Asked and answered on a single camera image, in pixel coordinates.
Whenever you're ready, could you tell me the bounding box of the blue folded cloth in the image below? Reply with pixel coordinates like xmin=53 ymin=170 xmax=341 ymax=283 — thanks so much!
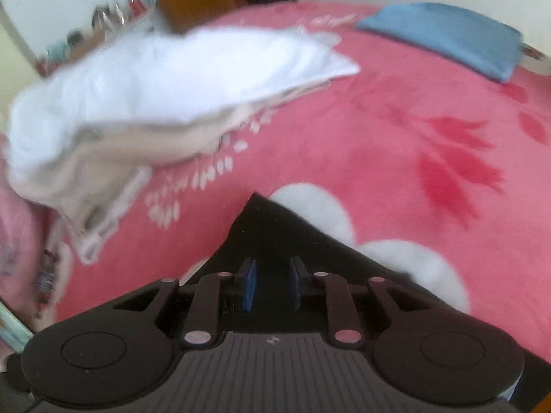
xmin=355 ymin=2 xmax=527 ymax=84

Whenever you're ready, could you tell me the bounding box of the light pink printed cloth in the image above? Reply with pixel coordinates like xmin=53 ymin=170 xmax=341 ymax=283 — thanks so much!
xmin=0 ymin=138 xmax=70 ymax=324

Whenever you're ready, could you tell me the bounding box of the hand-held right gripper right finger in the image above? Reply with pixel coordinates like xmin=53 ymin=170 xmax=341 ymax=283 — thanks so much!
xmin=289 ymin=256 xmax=435 ymax=349

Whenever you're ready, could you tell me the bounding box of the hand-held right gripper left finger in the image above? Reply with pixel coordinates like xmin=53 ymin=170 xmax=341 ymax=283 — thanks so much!
xmin=113 ymin=257 xmax=258 ymax=348

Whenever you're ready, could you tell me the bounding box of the beige garment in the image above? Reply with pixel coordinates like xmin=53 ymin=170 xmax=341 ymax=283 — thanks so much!
xmin=13 ymin=82 xmax=329 ymax=264

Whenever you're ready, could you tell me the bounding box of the pink floral blanket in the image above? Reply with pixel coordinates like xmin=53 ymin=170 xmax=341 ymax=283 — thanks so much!
xmin=0 ymin=2 xmax=551 ymax=356

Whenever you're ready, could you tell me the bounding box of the cluttered shelf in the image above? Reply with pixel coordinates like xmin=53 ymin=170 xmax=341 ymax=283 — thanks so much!
xmin=0 ymin=0 xmax=161 ymax=77

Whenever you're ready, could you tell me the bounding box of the black printed t-shirt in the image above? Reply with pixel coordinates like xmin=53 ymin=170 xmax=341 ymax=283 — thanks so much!
xmin=178 ymin=192 xmax=436 ymax=337

